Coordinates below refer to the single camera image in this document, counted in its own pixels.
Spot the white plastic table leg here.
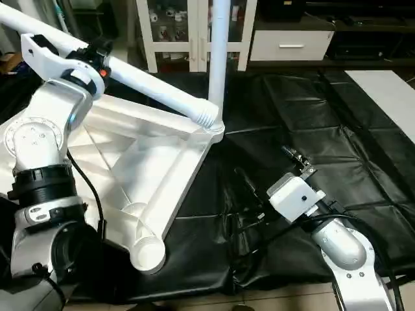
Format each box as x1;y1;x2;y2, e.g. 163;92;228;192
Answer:
207;0;232;132
0;3;222;128

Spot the white plastic table top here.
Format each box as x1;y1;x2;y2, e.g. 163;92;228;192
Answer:
0;94;226;275

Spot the black mat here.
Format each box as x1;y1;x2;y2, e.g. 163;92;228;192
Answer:
65;68;415;305

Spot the white glass-door cabinet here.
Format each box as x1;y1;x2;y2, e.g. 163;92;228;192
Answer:
135;0;259;73

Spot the white flat panel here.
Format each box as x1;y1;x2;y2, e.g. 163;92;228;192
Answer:
344;69;415;144

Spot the white drawer unit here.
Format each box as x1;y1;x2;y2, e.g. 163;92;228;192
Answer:
249;29;335;63

